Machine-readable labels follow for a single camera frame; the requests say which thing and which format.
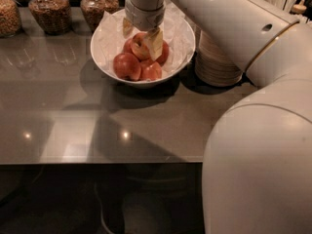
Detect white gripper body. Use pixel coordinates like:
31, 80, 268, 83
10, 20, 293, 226
125, 0, 165, 31

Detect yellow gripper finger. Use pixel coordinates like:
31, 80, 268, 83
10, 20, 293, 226
123, 18, 134, 38
143, 27, 163, 60

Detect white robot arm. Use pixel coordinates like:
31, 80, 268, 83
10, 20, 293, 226
126, 0, 312, 234

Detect white paper bowl liner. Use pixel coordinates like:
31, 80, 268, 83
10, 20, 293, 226
96, 0, 195, 79

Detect hidden rear red apple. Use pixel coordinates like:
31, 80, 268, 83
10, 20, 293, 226
123, 38, 132, 53

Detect white ceramic bowl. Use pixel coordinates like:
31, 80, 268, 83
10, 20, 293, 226
90, 5, 197, 90

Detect right glass cereal jar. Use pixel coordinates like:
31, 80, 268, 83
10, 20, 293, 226
80, 0, 119, 32

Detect glass cereal jar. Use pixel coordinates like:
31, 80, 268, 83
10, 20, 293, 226
0, 0, 21, 37
28, 0, 72, 35
80, 0, 119, 32

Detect front stack paper bowls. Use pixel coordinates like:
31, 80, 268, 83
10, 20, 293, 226
195, 31, 243, 87

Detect middle glass cereal jar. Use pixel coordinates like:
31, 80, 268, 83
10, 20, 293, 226
28, 0, 72, 35

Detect left glass cereal jar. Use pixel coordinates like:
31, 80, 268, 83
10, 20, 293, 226
0, 0, 21, 37

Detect black shoe white sole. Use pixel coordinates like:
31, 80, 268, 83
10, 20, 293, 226
94, 183, 125, 234

